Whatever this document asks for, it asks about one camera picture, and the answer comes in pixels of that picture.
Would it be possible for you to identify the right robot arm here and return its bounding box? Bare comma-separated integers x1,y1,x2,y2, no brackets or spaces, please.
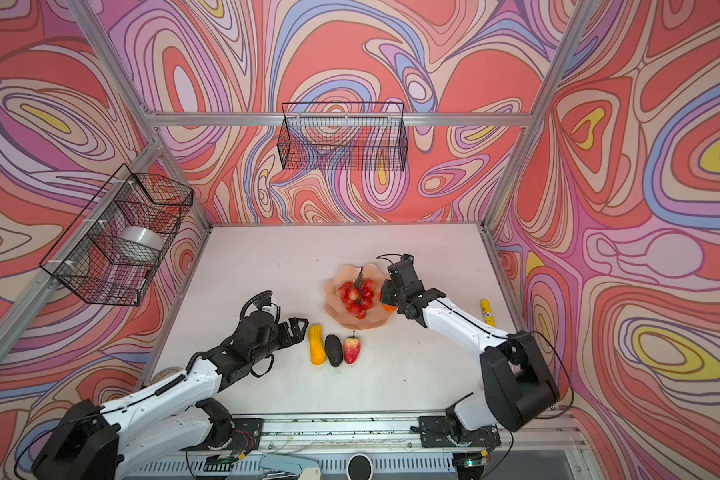
380,254,561,444

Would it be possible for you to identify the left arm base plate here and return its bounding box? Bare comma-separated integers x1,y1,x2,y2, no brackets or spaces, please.
197,417,264,453

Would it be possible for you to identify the red grape bunch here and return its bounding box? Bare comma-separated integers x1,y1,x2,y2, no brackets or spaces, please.
336,267,377,320

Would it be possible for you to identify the black wire basket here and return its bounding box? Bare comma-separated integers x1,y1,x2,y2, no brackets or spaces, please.
277,100,409,172
39,164,194,307

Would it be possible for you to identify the black wire basket back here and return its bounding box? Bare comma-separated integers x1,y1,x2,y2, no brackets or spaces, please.
277,100,409,172

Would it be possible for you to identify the red fake strawberry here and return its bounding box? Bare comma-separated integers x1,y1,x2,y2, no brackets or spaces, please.
343,333,361,365

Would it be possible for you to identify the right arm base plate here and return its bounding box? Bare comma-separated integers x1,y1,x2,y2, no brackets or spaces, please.
410,415,502,451

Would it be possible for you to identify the orange fake persimmon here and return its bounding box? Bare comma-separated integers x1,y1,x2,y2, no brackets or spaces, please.
377,293,397,313

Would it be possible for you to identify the yellow fake mango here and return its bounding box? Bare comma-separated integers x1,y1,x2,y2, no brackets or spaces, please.
307,324,327,366

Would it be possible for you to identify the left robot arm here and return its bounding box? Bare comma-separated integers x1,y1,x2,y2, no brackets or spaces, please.
31,290,309,479

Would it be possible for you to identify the pink petal fruit bowl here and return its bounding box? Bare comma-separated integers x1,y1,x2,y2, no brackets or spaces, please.
323,263,396,330

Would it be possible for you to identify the black wire basket left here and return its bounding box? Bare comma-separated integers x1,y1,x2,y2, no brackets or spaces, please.
39,164,194,307

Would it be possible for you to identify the silver tape roll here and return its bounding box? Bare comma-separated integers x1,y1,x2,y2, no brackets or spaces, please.
118,226,165,259

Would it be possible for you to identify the dark fake avocado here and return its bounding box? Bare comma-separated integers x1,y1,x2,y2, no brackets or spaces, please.
324,334,344,367

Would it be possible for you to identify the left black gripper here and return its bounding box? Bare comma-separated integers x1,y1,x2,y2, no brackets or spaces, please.
248,318,310,369

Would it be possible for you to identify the yellow marker pen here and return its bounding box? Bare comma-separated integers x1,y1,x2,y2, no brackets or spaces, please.
480,299,496,327

